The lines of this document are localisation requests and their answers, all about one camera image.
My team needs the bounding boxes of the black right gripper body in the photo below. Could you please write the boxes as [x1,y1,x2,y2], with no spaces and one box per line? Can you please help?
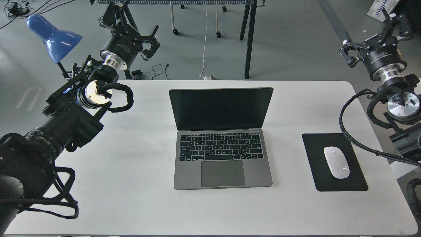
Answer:
[360,36,407,81]

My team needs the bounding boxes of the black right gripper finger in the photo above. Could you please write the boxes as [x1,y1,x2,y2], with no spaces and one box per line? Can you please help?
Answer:
[378,10,413,44]
[339,39,371,68]

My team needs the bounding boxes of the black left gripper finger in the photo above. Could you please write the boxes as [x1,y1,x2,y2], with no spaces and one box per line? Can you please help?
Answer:
[133,25,159,42]
[141,40,161,61]

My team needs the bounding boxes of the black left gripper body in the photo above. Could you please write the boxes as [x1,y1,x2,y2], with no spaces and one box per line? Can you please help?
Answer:
[100,29,145,70]

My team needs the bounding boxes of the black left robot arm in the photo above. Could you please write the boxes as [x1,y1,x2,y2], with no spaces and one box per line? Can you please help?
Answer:
[1,25,160,234]

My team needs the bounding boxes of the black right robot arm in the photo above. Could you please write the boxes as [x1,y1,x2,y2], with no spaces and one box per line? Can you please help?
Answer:
[339,9,421,166]

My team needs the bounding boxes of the white cardboard box blue print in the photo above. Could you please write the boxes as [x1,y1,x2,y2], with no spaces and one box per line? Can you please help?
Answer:
[367,0,400,22]

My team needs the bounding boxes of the blue desk lamp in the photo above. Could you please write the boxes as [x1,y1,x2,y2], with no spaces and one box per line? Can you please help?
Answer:
[26,14,83,79]

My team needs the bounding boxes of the white wheeled cart legs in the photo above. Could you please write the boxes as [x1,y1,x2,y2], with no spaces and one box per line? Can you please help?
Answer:
[169,0,228,39]

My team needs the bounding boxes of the black mouse pad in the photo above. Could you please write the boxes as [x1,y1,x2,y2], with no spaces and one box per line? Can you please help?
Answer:
[301,133,368,192]

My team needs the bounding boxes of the white computer mouse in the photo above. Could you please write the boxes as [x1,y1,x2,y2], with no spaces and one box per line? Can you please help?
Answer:
[323,146,350,179]

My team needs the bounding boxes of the grey open laptop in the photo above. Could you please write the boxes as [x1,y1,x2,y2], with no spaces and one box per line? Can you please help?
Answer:
[169,87,273,190]

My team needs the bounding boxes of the black power adapter with cable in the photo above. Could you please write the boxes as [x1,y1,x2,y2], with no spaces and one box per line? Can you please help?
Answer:
[131,63,170,80]

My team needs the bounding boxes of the black braided right cable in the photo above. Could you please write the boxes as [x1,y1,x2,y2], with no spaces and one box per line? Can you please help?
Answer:
[339,88,421,168]

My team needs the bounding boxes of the white hanging cable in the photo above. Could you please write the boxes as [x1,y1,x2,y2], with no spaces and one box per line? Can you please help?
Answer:
[198,5,218,81]

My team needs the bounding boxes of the black table frame background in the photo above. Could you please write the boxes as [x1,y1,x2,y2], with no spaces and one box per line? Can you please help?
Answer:
[90,0,258,80]

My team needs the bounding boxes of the black cables on floor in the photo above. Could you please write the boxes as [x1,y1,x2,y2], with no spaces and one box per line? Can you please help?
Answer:
[0,0,76,29]

